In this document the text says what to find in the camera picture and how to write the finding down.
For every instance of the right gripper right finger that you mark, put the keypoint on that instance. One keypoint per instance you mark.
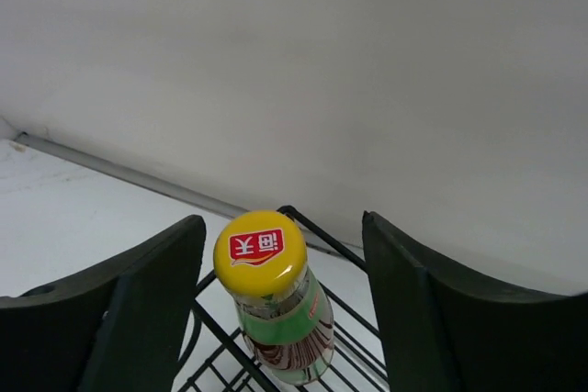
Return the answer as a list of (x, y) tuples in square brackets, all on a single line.
[(447, 327)]

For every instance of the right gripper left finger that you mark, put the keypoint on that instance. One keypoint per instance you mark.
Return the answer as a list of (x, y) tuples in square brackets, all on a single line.
[(115, 326)]

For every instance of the green label sauce bottle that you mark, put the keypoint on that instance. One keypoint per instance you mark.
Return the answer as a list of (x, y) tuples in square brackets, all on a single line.
[(287, 321)]

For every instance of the black wire rack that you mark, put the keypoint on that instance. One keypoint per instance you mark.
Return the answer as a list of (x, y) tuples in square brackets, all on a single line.
[(353, 368)]

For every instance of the aluminium rail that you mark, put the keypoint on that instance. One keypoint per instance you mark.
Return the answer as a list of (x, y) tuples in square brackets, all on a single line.
[(138, 176)]

